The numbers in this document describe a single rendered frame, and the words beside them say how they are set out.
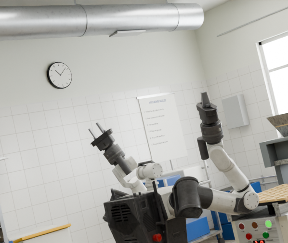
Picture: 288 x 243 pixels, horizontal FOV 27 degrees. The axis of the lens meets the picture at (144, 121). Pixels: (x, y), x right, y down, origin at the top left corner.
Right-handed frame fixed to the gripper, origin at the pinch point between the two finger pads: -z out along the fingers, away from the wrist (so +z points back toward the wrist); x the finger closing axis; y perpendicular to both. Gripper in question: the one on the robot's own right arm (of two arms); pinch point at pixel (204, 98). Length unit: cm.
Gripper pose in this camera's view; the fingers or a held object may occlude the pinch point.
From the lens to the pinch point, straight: 246.7
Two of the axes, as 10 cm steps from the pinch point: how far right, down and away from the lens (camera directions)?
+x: -3.3, -2.7, 9.0
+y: 9.1, -3.3, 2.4
